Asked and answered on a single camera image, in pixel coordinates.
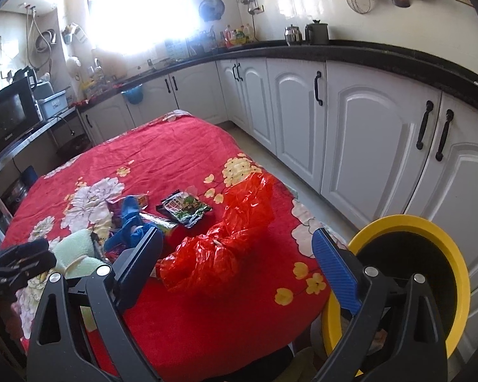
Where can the black microwave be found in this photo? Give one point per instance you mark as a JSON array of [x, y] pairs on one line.
[[19, 112]]

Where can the dark pot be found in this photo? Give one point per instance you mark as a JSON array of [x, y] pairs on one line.
[[317, 33]]

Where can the blue wall fan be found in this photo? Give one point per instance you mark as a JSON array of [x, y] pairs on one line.
[[211, 10]]

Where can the white kitchen cabinets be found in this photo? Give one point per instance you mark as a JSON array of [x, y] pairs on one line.
[[371, 143]]

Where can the black countertop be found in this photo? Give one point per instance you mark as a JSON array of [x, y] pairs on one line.
[[428, 69]]

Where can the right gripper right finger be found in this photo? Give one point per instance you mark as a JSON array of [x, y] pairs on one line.
[[395, 332]]

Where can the steel teapot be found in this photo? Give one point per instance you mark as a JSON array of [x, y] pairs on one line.
[[293, 36]]

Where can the blue hanging basket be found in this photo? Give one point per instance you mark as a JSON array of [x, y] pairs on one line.
[[134, 95]]

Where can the dark green snack packet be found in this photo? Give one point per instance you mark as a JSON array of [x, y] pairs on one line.
[[183, 208]]

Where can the red plastic bag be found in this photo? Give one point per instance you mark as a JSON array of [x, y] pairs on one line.
[[210, 264]]

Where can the blue rubber glove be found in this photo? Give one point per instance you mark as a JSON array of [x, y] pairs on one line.
[[132, 229]]

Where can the yellow trash bin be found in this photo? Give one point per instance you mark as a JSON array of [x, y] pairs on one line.
[[399, 246]]

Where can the red floral tablecloth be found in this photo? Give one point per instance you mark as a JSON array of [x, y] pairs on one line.
[[279, 291]]

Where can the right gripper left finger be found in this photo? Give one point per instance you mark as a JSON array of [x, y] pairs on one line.
[[59, 348]]

